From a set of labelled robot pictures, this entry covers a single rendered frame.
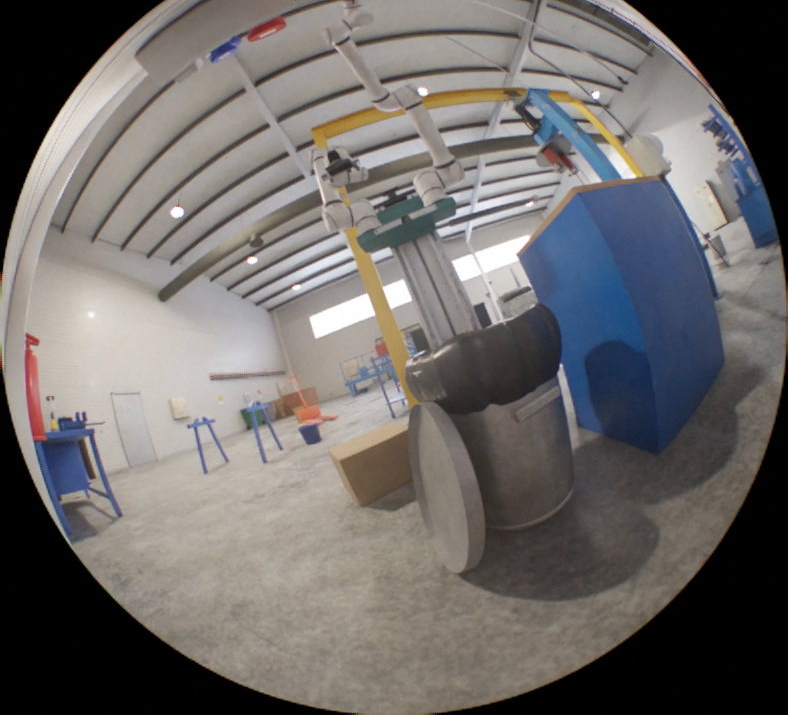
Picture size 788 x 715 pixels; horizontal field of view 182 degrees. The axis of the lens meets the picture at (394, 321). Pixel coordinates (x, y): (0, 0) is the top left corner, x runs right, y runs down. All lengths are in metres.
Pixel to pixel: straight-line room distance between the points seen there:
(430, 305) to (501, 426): 1.08
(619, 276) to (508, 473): 0.65
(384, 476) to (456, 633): 0.96
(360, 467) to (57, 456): 3.96
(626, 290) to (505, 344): 0.45
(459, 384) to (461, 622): 0.64
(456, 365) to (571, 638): 0.73
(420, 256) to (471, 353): 1.17
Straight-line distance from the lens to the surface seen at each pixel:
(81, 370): 8.75
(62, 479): 4.33
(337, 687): 0.78
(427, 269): 1.65
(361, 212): 1.65
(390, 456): 1.40
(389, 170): 7.34
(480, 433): 0.69
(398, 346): 2.22
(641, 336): 0.87
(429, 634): 0.76
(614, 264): 0.84
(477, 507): 0.54
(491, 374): 0.60
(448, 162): 1.66
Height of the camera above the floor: 0.66
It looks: 10 degrees up
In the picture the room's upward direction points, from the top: 21 degrees counter-clockwise
